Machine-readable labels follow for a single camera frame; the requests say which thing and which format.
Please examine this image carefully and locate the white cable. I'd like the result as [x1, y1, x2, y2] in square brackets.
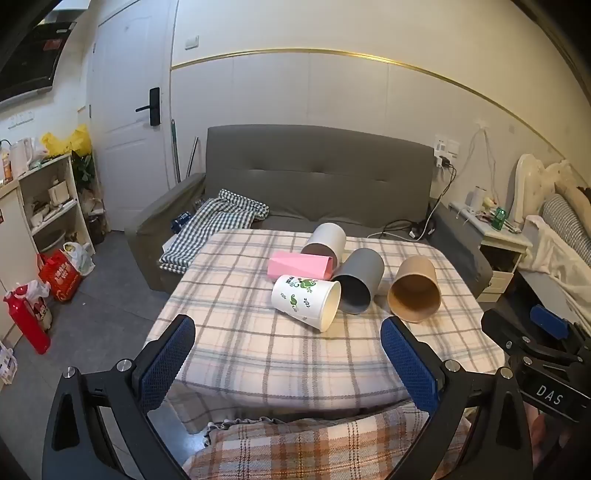
[455, 124, 498, 215]

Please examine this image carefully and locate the plaid tablecloth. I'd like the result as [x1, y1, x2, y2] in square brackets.
[145, 229, 506, 435]

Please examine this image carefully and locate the wrapped plant bouquet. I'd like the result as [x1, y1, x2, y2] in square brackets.
[73, 152, 112, 245]

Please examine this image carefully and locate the white nightstand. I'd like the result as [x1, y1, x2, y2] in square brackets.
[449, 200, 534, 303]

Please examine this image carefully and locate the white plastic bag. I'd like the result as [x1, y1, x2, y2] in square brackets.
[62, 241, 96, 276]

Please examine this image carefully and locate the green broom handle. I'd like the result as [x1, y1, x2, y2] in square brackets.
[171, 119, 182, 185]

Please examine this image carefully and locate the white door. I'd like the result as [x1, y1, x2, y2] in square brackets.
[87, 0, 179, 232]

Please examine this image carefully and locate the blue checked cloth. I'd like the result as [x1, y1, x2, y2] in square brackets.
[158, 189, 270, 275]

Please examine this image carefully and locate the brown paper cup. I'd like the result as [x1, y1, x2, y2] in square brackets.
[387, 256, 442, 323]

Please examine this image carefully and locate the black cable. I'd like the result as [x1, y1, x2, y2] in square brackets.
[381, 164, 459, 232]

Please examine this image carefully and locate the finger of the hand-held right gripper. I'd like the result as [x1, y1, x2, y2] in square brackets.
[480, 309, 546, 365]
[530, 304, 591, 352]

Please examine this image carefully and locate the pink cup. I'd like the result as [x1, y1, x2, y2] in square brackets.
[267, 251, 334, 282]

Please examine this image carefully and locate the dark grey cup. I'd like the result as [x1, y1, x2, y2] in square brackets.
[332, 248, 385, 315]

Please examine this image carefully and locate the grey checked pillow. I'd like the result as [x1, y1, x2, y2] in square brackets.
[541, 194, 591, 268]

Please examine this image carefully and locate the white cup with green print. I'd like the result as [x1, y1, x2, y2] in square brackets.
[271, 274, 341, 334]

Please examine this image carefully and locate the yellow plastic bag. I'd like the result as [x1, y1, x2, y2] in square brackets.
[41, 124, 93, 160]

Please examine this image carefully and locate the black door lock handle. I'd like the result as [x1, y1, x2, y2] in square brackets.
[135, 88, 161, 125]

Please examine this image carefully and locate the metal pole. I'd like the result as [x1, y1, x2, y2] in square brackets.
[186, 136, 200, 178]

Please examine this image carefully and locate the white shelf cabinet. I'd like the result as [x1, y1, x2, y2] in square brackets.
[0, 152, 96, 347]

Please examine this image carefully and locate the orange plaid blanket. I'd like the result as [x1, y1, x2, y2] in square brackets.
[182, 401, 476, 480]

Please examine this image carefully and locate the grey sofa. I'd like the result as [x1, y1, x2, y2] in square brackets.
[124, 124, 494, 298]

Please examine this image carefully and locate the white blanket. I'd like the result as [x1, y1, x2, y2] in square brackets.
[519, 215, 591, 333]

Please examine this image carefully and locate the white kettle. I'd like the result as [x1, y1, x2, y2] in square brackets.
[10, 137, 36, 178]

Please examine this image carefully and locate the orange bottle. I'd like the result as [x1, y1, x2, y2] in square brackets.
[0, 143, 14, 184]

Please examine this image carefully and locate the white wall outlet panel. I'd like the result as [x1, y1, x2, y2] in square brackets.
[433, 134, 462, 160]

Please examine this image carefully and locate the white mesh bag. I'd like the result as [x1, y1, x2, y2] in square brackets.
[0, 342, 19, 386]

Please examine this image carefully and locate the red and white bag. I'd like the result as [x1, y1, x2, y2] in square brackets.
[4, 281, 52, 355]

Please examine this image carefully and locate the cream bed headboard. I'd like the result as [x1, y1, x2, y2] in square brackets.
[515, 154, 591, 222]

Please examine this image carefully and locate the black television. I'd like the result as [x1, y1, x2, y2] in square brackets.
[0, 21, 77, 104]

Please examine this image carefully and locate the person's right hand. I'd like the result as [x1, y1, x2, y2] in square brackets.
[525, 406, 561, 466]

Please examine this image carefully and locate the light grey cup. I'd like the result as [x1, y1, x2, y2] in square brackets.
[301, 223, 347, 268]

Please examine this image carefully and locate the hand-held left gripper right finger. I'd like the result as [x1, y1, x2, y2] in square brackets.
[379, 316, 534, 480]

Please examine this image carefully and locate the red gift bag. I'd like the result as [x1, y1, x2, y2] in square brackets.
[38, 249, 83, 303]

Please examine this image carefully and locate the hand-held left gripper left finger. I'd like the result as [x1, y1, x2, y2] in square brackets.
[42, 315, 197, 480]

